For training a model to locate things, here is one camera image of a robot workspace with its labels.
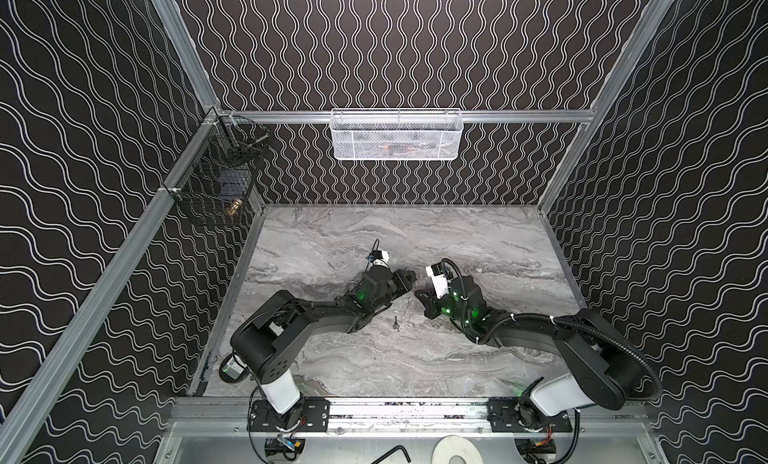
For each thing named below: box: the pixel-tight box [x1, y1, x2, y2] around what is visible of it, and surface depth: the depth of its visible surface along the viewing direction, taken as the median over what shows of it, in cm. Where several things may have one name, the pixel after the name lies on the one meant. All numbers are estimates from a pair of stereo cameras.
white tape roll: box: [432, 435, 484, 464], surface depth 71 cm
